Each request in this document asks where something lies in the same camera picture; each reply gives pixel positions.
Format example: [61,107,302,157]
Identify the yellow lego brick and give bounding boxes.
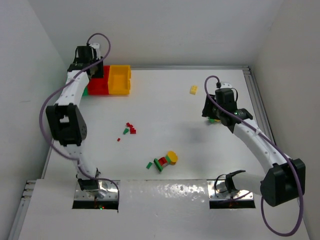
[189,85,198,95]

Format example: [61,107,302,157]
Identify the multicolour lego assembly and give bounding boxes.
[153,151,179,173]

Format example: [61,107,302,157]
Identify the red lego plate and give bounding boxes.
[126,122,133,129]

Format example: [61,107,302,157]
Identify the green lego slope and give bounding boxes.
[123,128,130,135]

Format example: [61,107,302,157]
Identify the red lego bricks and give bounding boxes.
[129,127,137,134]

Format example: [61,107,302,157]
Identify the small green lego plate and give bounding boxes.
[146,162,153,170]

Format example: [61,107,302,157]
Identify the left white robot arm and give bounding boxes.
[45,43,104,195]

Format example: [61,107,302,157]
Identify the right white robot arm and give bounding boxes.
[202,87,306,207]

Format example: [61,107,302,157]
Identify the green yellow lego pile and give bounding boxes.
[207,117,221,124]

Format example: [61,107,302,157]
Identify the red plastic bin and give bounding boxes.
[87,65,110,96]

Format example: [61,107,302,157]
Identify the green plastic bin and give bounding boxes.
[65,74,90,97]

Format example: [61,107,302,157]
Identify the yellow plastic bin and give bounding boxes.
[108,65,131,96]

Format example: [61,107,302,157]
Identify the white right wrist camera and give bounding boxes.
[220,82,233,89]

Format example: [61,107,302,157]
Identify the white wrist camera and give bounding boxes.
[220,82,233,89]
[89,43,102,60]

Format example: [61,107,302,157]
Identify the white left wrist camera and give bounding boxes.
[89,43,102,60]

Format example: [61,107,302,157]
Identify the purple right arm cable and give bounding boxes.
[204,75,304,237]

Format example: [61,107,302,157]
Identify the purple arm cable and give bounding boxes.
[39,32,120,201]
[204,75,304,237]

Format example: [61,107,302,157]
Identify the aluminium frame rail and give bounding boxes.
[243,67,275,143]

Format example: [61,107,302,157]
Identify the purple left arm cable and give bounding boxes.
[39,32,120,201]

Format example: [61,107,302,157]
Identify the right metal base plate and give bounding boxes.
[207,179,254,201]

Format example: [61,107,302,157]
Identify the metal base plate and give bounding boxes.
[207,179,254,201]
[73,180,120,201]

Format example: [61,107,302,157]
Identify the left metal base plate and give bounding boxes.
[73,180,120,201]

